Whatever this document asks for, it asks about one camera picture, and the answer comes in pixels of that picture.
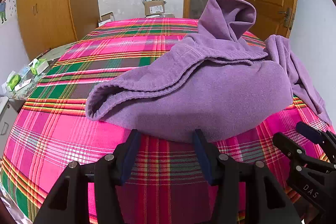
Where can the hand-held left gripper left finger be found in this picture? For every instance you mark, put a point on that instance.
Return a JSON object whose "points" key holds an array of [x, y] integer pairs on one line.
{"points": [[130, 158]]}

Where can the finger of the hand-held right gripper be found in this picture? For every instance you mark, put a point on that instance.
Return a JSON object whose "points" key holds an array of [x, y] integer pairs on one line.
{"points": [[302, 174], [308, 130]]}

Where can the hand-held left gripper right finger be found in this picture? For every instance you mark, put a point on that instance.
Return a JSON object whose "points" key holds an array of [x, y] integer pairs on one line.
{"points": [[203, 158]]}

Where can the purple fleece pants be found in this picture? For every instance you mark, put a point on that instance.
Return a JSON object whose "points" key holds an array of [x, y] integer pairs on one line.
{"points": [[210, 87]]}

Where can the pink plaid blanket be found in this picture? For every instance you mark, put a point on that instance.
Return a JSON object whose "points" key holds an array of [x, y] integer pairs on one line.
{"points": [[105, 56]]}

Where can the green tissue box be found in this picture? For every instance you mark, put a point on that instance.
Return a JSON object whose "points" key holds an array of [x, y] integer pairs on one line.
{"points": [[39, 66]]}

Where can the glass-topped desk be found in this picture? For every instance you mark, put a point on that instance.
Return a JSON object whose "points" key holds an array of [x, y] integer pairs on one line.
{"points": [[52, 54]]}

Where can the white nightstand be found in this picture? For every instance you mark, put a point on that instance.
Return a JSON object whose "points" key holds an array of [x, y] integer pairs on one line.
{"points": [[6, 119]]}

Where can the white tube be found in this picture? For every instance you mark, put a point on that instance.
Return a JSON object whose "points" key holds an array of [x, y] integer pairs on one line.
{"points": [[23, 84]]}

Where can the green tissue pack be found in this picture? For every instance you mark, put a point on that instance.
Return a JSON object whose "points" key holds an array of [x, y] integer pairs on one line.
{"points": [[13, 81]]}

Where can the small white box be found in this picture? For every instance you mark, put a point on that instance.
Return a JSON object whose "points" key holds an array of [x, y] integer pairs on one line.
{"points": [[106, 18]]}

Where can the brown cardboard box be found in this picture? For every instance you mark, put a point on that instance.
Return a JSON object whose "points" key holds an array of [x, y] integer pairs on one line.
{"points": [[155, 7]]}

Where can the wooden wardrobe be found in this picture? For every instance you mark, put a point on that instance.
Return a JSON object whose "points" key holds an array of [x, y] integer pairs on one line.
{"points": [[52, 3]]}

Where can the cartoon wall poster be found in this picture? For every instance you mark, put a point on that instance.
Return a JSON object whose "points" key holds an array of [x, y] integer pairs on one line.
{"points": [[4, 8]]}

